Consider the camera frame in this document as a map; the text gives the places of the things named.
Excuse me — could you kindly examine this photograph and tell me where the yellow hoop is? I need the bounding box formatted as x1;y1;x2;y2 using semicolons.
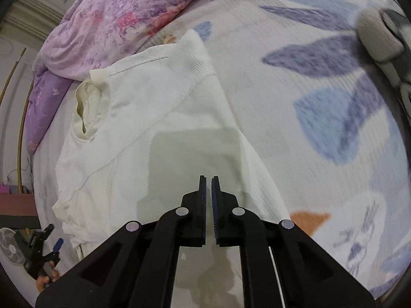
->
0;47;35;195

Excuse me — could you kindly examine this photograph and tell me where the blue leaf print bed sheet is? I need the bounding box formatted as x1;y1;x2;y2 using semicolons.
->
32;0;411;304

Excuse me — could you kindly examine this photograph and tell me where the white electric fan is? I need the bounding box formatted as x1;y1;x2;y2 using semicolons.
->
0;227;25;267

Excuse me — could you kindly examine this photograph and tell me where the white knit shirt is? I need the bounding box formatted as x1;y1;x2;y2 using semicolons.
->
51;29;291;308

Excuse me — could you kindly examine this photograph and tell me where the person's left hand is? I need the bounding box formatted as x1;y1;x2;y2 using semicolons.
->
35;268;62;294

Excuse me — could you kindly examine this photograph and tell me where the lilac flower print pillow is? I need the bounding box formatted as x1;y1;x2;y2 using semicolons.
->
25;70;74;155

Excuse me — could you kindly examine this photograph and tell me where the beige pleated curtain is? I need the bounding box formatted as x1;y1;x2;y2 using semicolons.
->
0;0;66;44

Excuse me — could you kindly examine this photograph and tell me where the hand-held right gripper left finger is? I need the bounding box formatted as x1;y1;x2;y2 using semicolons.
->
35;175;207;308

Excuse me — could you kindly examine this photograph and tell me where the purple floral quilt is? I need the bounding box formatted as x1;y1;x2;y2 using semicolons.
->
34;0;248;81

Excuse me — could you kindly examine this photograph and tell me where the brown wooden desk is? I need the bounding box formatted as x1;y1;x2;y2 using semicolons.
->
0;192;38;229

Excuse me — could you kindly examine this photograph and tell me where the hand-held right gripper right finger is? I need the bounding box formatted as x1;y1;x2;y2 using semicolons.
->
211;176;376;308

